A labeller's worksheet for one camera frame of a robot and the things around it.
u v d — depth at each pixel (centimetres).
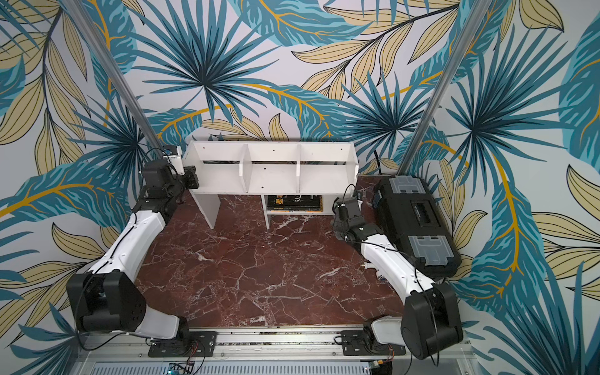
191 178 72
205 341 73
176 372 71
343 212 66
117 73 82
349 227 64
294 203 92
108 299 42
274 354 73
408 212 86
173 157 68
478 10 68
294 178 87
